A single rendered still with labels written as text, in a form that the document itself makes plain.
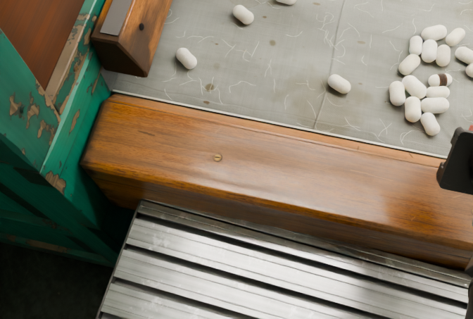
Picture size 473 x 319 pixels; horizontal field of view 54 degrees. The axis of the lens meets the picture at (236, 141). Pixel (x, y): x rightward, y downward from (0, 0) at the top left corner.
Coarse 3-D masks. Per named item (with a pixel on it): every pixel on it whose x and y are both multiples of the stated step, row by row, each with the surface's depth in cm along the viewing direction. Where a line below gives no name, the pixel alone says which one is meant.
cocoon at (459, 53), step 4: (460, 48) 66; (464, 48) 66; (456, 52) 66; (460, 52) 66; (464, 52) 66; (468, 52) 65; (472, 52) 65; (456, 56) 66; (460, 56) 66; (464, 56) 66; (468, 56) 65; (472, 56) 65; (460, 60) 66; (464, 60) 66; (468, 60) 66; (472, 60) 65; (468, 64) 66
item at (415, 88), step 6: (408, 78) 63; (414, 78) 63; (408, 84) 63; (414, 84) 63; (420, 84) 63; (408, 90) 64; (414, 90) 63; (420, 90) 63; (426, 90) 63; (420, 96) 63
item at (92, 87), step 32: (96, 64) 57; (96, 96) 60; (64, 128) 52; (64, 160) 54; (0, 192) 71; (32, 192) 59; (64, 192) 56; (96, 192) 67; (0, 224) 103; (32, 224) 84; (64, 224) 76; (96, 224) 70; (128, 224) 98; (64, 256) 123; (96, 256) 115
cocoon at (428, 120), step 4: (424, 116) 62; (428, 116) 61; (432, 116) 61; (424, 120) 62; (428, 120) 61; (432, 120) 61; (424, 124) 62; (428, 124) 61; (432, 124) 61; (436, 124) 61; (424, 128) 62; (428, 128) 61; (432, 128) 61; (436, 128) 61; (428, 132) 61; (432, 132) 61; (436, 132) 61
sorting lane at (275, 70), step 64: (192, 0) 71; (256, 0) 71; (320, 0) 71; (384, 0) 71; (448, 0) 72; (256, 64) 66; (320, 64) 66; (384, 64) 67; (448, 64) 67; (320, 128) 62; (384, 128) 63; (448, 128) 63
